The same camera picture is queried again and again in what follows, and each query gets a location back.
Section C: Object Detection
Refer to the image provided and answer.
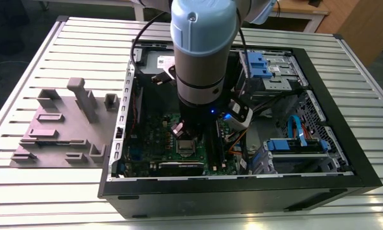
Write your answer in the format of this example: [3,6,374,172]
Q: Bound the metal socket cover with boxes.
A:
[176,138,201,156]

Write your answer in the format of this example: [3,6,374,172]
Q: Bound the black RAM slot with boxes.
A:
[205,124,220,170]

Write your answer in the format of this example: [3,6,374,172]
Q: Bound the black RAM stick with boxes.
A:
[213,119,228,167]

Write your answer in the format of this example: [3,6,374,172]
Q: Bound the green Dell motherboard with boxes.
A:
[124,112,240,178]

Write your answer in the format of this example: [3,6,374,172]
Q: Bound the black graphics card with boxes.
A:
[149,161,208,177]

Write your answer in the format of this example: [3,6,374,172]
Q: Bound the grey power supply unit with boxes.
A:
[137,49,176,113]

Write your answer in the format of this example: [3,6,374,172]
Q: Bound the metal optical drive cage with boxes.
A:
[236,49,310,103]

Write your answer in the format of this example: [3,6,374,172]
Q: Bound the blue drive bay latch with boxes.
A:
[246,51,274,79]

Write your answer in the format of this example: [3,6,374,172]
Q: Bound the black open PC case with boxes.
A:
[97,38,383,218]

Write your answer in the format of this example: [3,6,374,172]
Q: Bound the hard disk in blue carrier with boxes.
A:
[264,138,330,154]

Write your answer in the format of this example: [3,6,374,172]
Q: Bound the metal disk bay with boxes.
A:
[258,138,354,174]

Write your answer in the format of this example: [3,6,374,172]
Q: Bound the grey parts rack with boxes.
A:
[10,77,123,169]

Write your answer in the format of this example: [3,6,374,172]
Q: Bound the RAM stick gold contacts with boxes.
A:
[35,140,85,147]

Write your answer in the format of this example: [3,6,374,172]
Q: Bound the wooden cabinet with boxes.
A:
[316,0,383,67]

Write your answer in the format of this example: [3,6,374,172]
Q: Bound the white rounded wrist camera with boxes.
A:
[223,98,256,130]

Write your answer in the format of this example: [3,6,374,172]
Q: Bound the orange wire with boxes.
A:
[228,130,249,155]

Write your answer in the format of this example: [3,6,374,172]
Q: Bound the grey boxy wrist camera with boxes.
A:
[152,64,177,85]

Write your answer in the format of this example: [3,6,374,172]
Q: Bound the thin red wire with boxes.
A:
[129,95,140,135]

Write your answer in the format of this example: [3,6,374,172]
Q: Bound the black sleeved cable bundle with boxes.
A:
[227,90,308,142]

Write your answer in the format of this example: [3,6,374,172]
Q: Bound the blue SATA wire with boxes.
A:
[288,114,309,147]

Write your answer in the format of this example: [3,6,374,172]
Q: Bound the thick black camera cable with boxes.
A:
[129,11,172,72]

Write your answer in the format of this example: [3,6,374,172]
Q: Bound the wooden desk white frame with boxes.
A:
[132,0,332,33]

